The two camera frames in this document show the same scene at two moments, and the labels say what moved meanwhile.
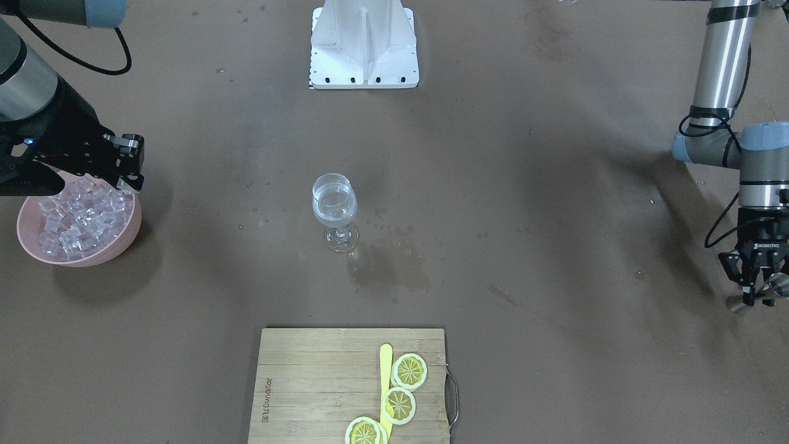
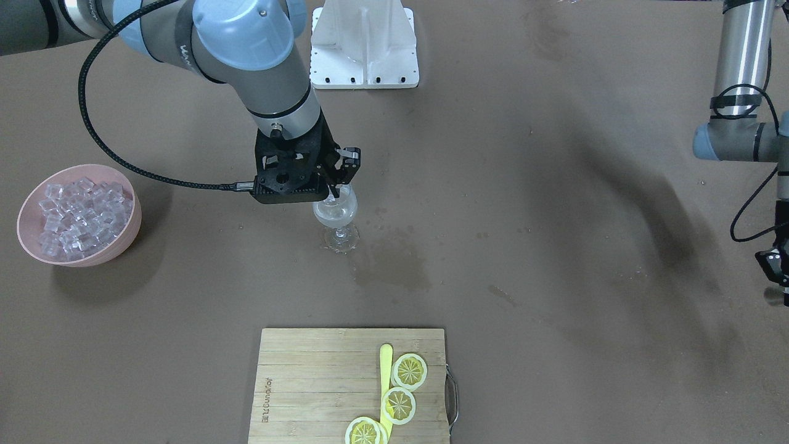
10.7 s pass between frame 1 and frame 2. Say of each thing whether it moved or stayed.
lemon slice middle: stayed
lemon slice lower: stayed
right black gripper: moved
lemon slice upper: stayed
